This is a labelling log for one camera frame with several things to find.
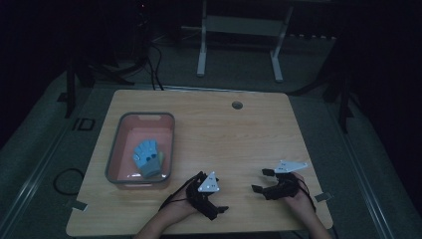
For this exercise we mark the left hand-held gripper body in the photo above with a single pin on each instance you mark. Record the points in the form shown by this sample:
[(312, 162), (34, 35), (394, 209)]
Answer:
[(202, 199)]

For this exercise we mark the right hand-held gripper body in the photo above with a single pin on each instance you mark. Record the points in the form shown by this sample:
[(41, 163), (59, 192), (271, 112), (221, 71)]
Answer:
[(285, 187)]

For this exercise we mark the blue knit glove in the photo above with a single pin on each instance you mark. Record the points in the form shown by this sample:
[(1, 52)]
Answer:
[(147, 159)]

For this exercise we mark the pink basin with grey rim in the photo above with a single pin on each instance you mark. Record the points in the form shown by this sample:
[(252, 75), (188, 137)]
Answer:
[(127, 139)]

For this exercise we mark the person's right hand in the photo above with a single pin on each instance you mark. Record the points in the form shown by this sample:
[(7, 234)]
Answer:
[(302, 199)]

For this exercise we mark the person's left hand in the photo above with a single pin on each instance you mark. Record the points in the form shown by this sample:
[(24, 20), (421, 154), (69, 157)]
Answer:
[(182, 205)]

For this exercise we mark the grey tape strip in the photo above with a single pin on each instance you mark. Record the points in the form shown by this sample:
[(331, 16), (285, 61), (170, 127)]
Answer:
[(77, 205), (323, 197)]

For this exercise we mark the black metal stand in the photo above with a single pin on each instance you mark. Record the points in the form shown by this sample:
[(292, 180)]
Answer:
[(345, 106)]

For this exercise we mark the grey power strip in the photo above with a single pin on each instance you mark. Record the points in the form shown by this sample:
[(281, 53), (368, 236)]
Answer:
[(312, 36)]

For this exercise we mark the black tripod stand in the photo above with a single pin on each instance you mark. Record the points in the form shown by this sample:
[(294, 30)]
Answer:
[(70, 89)]

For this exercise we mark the silver floor rail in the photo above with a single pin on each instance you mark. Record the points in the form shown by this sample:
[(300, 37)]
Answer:
[(375, 215), (33, 182)]

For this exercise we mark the white metal table frame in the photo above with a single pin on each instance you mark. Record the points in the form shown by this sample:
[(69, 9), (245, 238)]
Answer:
[(242, 26)]

